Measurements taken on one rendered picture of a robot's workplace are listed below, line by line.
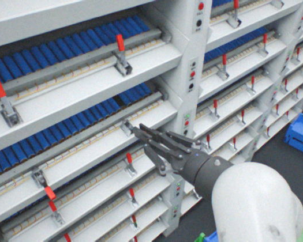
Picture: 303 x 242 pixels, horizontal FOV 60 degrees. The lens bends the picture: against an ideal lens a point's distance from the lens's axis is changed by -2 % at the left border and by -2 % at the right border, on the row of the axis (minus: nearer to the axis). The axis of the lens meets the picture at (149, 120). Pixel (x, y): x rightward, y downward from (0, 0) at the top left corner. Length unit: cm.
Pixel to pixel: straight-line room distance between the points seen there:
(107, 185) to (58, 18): 56
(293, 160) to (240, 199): 178
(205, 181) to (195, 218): 113
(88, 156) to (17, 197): 19
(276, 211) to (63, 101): 44
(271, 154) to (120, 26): 161
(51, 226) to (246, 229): 62
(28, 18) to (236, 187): 40
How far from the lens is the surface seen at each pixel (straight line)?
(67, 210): 87
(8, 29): 49
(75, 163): 72
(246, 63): 115
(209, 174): 53
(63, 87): 61
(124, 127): 76
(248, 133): 170
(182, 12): 71
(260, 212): 36
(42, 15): 49
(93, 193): 89
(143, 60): 69
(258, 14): 106
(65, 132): 74
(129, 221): 126
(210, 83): 98
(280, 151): 215
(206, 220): 166
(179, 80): 80
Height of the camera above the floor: 145
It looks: 42 degrees down
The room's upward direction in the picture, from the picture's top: straight up
